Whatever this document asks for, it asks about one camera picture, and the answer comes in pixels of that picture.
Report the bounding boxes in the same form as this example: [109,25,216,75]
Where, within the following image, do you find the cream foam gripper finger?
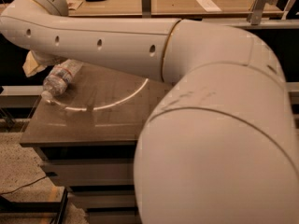
[22,51,47,77]

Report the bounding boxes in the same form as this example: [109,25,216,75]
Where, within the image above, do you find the clear plastic water bottle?
[41,60,83,102]

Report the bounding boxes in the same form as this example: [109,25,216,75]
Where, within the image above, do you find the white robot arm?
[1,0,299,224]

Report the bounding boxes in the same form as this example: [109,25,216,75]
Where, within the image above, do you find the small paper card left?
[66,0,82,10]

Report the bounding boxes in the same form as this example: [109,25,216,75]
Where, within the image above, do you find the grey drawer cabinet table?
[21,64,170,224]

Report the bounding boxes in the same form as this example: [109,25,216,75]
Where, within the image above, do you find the white paper sheet centre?
[197,0,221,12]

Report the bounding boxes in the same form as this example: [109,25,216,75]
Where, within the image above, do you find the black floor cable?
[0,175,48,198]

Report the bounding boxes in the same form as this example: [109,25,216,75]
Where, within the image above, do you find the grey metal bracket centre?
[141,0,151,18]

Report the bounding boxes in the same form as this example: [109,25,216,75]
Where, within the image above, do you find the grey metal bracket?
[247,0,268,25]
[141,0,151,18]

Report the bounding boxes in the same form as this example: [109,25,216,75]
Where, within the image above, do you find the black metal floor frame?
[0,189,68,224]

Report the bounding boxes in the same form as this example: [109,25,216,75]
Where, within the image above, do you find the grey metal bracket right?
[247,0,268,25]

